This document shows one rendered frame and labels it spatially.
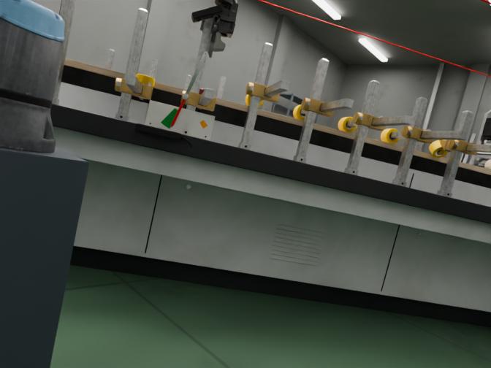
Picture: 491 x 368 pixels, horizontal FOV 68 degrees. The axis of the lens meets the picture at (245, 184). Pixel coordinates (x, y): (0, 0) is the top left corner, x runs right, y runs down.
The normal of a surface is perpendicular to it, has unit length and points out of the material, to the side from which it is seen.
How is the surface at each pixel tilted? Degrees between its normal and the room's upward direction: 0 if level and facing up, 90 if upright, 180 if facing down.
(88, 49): 90
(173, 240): 90
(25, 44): 90
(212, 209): 90
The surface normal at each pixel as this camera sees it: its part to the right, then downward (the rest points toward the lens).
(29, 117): 0.90, -0.11
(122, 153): 0.18, 0.13
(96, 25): 0.71, 0.22
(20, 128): 0.78, -0.11
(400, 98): -0.66, -0.09
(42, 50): 0.89, 0.25
